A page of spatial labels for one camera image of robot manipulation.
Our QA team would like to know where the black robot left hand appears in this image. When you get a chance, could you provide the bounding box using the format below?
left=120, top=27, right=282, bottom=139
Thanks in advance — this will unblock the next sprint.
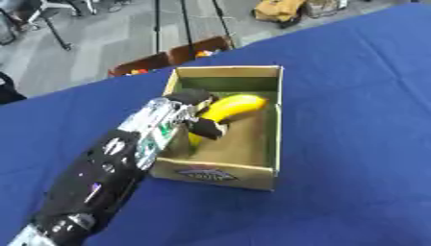
left=165, top=88, right=229, bottom=140

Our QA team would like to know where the yellow toy banana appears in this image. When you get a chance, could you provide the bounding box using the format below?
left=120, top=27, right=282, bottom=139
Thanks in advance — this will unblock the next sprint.
left=187, top=93, right=269, bottom=149

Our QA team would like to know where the tan cardboard box green inside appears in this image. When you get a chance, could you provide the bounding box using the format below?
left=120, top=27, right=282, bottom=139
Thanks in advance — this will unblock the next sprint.
left=148, top=64, right=285, bottom=192

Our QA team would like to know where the brown box with toys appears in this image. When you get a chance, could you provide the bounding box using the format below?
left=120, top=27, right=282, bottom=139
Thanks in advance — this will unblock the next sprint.
left=106, top=52, right=172, bottom=78
left=166, top=35, right=235, bottom=66

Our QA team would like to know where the black tripod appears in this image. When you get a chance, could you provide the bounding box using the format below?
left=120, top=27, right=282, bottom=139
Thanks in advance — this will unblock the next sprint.
left=151, top=0, right=238, bottom=62

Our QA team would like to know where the yellow bag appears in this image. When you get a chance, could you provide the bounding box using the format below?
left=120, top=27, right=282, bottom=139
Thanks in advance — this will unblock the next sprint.
left=250, top=0, right=310, bottom=24

